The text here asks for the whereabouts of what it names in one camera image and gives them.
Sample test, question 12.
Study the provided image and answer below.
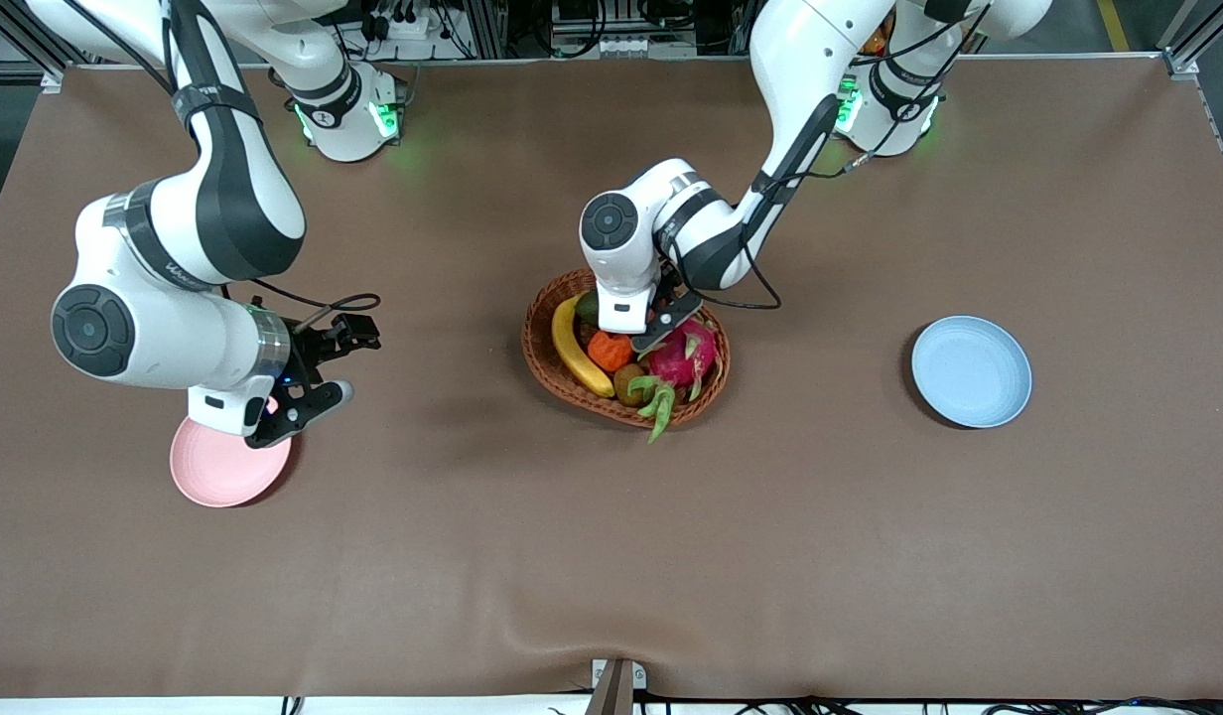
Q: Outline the yellow banana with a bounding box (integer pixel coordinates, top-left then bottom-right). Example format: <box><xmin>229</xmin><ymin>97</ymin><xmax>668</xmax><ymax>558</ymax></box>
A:
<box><xmin>552</xmin><ymin>294</ymin><xmax>615</xmax><ymax>399</ymax></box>

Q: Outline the pink dragon fruit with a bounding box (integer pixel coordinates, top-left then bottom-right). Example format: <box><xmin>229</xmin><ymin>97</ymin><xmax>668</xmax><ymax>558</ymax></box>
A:
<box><xmin>628</xmin><ymin>316</ymin><xmax>724</xmax><ymax>445</ymax></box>

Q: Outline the orange tangerine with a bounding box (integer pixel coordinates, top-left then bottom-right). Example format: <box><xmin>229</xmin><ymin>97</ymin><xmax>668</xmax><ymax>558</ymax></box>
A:
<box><xmin>588</xmin><ymin>331</ymin><xmax>635</xmax><ymax>373</ymax></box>

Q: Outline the brown kiwi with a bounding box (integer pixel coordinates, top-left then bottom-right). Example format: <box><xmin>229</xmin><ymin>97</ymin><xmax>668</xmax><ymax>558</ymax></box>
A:
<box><xmin>612</xmin><ymin>363</ymin><xmax>652</xmax><ymax>408</ymax></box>

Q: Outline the pink plate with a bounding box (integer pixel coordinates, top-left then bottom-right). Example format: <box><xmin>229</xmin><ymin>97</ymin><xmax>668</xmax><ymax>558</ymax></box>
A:
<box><xmin>170</xmin><ymin>402</ymin><xmax>293</xmax><ymax>508</ymax></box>

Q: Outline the brown wicker basket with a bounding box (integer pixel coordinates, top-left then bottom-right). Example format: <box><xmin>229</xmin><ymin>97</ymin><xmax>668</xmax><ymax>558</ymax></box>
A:
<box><xmin>521</xmin><ymin>268</ymin><xmax>732</xmax><ymax>430</ymax></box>

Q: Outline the white terminal strip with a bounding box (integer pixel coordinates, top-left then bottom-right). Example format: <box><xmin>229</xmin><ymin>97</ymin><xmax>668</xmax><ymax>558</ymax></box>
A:
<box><xmin>600</xmin><ymin>35</ymin><xmax>699</xmax><ymax>58</ymax></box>

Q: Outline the brown table cloth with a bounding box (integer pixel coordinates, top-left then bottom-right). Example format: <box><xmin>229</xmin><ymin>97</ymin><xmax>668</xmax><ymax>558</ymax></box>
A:
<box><xmin>0</xmin><ymin>55</ymin><xmax>1223</xmax><ymax>701</ymax></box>

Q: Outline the light blue plate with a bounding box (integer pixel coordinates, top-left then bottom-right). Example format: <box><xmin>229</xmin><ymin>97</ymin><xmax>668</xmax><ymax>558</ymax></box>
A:
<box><xmin>910</xmin><ymin>316</ymin><xmax>1033</xmax><ymax>430</ymax></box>

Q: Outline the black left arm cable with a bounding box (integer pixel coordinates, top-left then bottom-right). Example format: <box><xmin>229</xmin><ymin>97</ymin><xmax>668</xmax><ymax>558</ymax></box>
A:
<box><xmin>659</xmin><ymin>0</ymin><xmax>992</xmax><ymax>311</ymax></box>

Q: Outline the metal edge bracket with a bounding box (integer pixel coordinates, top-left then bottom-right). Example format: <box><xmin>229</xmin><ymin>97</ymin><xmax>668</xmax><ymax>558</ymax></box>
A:
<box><xmin>590</xmin><ymin>657</ymin><xmax>648</xmax><ymax>715</ymax></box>

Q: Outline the aluminium frame post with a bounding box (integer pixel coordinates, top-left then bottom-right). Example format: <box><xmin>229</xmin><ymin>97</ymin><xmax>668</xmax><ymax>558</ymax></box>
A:
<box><xmin>0</xmin><ymin>0</ymin><xmax>126</xmax><ymax>82</ymax></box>
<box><xmin>1157</xmin><ymin>0</ymin><xmax>1223</xmax><ymax>82</ymax></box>

